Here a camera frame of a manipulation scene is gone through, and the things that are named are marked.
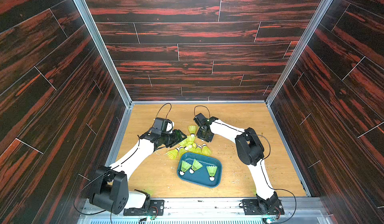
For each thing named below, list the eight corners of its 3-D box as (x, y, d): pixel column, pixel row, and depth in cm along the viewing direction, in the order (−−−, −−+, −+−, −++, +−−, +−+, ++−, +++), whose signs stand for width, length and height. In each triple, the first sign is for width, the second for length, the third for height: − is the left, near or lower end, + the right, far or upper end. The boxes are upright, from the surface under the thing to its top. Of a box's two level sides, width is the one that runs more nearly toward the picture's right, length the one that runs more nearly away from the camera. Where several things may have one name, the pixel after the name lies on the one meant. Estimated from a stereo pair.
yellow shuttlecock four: (165, 155, 94) (164, 153, 92) (172, 146, 98) (171, 144, 96) (174, 161, 91) (174, 159, 89) (181, 151, 96) (181, 149, 93)
